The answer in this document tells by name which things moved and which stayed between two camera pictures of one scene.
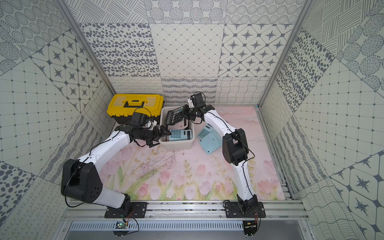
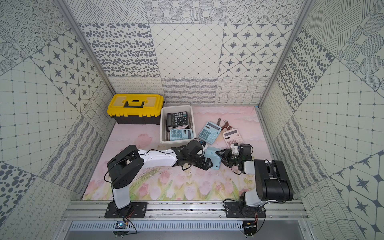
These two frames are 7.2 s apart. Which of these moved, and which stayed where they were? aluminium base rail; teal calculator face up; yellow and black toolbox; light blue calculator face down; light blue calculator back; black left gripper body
Moved: light blue calculator back; black left gripper body
Stayed: teal calculator face up; yellow and black toolbox; light blue calculator face down; aluminium base rail
